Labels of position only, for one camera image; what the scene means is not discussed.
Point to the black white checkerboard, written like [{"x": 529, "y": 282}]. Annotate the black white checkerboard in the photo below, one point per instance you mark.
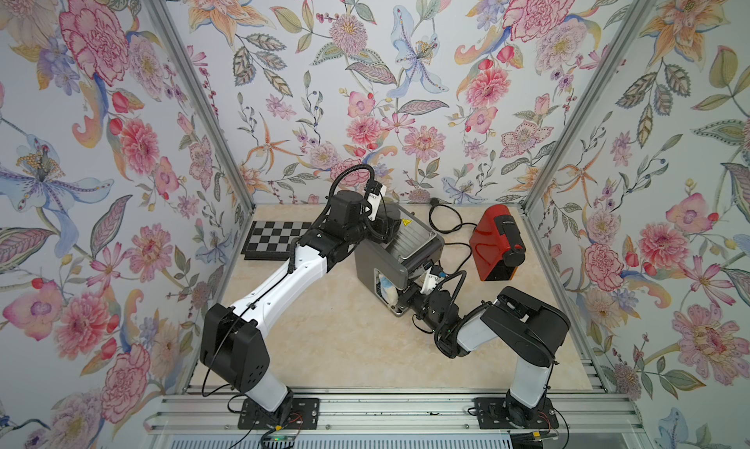
[{"x": 270, "y": 240}]

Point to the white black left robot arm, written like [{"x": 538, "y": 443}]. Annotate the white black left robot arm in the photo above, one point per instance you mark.
[{"x": 233, "y": 342}]

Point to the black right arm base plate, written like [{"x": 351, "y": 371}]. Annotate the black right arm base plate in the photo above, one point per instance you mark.
[{"x": 507, "y": 413}]

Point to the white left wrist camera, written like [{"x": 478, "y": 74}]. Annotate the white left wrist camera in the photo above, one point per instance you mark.
[{"x": 374, "y": 192}]

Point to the aluminium front frame rail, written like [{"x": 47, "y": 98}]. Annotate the aluminium front frame rail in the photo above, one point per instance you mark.
[{"x": 347, "y": 413}]

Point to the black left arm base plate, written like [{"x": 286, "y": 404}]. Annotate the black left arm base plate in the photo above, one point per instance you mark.
[{"x": 297, "y": 413}]

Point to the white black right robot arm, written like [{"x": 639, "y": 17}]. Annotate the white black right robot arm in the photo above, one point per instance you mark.
[{"x": 531, "y": 328}]

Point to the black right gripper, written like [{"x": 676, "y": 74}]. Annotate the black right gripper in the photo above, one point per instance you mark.
[{"x": 409, "y": 297}]

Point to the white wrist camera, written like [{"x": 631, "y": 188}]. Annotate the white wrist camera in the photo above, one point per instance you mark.
[
  {"x": 374, "y": 192},
  {"x": 431, "y": 279}
]

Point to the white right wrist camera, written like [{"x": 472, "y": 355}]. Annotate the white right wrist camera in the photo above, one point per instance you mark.
[{"x": 431, "y": 279}]

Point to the red capsule coffee machine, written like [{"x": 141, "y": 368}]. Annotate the red capsule coffee machine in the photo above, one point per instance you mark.
[{"x": 497, "y": 247}]

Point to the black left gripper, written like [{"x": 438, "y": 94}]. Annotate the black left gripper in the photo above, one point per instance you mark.
[{"x": 388, "y": 232}]

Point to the grey steel coffee machine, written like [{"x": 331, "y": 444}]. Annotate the grey steel coffee machine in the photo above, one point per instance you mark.
[{"x": 404, "y": 261}]

